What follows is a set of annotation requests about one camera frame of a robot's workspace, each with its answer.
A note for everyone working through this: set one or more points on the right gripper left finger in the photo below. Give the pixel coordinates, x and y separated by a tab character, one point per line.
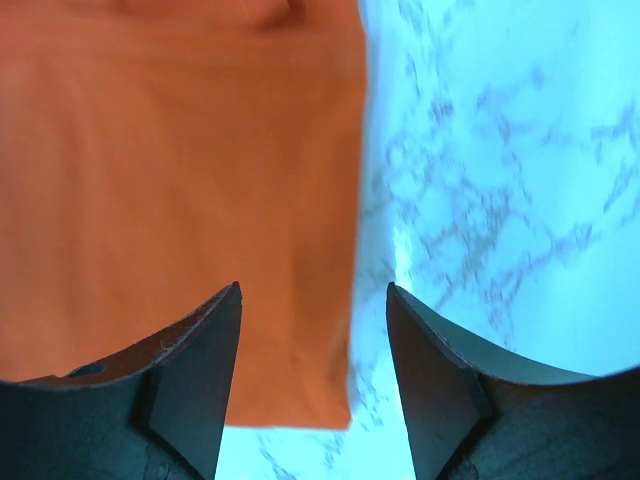
154	410

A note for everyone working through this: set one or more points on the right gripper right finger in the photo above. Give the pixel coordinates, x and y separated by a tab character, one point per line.
475	410

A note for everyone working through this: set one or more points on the orange t-shirt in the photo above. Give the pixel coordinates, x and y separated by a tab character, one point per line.
153	152

